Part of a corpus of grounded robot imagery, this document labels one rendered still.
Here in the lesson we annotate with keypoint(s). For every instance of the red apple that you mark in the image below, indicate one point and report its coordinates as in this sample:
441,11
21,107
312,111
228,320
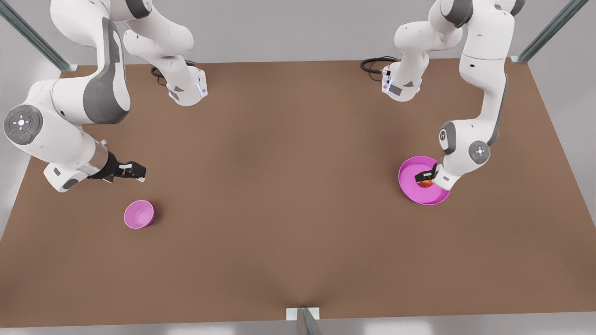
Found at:
425,184

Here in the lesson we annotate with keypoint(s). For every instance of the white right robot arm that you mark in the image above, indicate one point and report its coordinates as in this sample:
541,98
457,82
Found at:
70,100

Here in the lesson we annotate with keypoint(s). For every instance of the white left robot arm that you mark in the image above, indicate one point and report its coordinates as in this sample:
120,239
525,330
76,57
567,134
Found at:
482,70

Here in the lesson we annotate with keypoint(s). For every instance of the pink plate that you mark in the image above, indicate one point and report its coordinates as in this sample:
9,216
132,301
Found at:
412,186

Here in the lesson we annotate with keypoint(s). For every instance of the pink bowl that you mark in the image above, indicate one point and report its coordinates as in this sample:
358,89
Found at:
138,215

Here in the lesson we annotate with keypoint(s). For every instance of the silver frame post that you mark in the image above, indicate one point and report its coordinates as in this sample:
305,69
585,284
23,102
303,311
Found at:
35,39
549,30
305,321

